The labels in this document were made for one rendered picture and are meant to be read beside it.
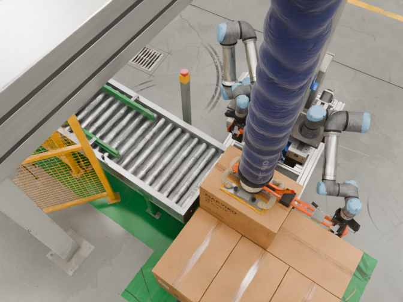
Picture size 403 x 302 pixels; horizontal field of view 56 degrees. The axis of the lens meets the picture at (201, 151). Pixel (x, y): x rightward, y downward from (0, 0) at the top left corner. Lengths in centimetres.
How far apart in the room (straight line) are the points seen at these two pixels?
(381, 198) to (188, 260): 200
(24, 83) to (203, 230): 258
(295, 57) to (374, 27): 399
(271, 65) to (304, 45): 16
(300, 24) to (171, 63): 331
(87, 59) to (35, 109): 8
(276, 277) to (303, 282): 19
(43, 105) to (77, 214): 330
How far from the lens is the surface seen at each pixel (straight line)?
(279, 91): 157
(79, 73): 45
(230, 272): 285
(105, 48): 47
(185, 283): 283
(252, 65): 250
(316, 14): 131
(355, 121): 226
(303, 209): 247
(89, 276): 352
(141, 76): 443
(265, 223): 254
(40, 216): 279
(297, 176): 356
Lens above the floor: 332
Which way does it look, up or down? 61 degrees down
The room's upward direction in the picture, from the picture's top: straight up
